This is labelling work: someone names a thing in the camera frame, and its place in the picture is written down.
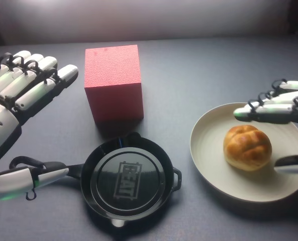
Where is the golden bread roll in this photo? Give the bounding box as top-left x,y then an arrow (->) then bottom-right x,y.
223,125 -> 272,172

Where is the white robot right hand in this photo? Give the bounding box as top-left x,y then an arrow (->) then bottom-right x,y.
233,79 -> 298,175

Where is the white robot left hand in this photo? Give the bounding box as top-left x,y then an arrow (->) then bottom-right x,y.
0,51 -> 79,201

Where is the grey table cloth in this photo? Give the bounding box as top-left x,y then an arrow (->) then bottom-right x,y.
0,35 -> 298,241

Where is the cream round plate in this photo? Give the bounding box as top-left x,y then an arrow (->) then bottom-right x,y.
190,102 -> 298,203

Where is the red block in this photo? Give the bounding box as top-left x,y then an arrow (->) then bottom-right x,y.
84,44 -> 144,126

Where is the black cast iron pan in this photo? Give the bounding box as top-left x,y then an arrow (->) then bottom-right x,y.
63,132 -> 182,221

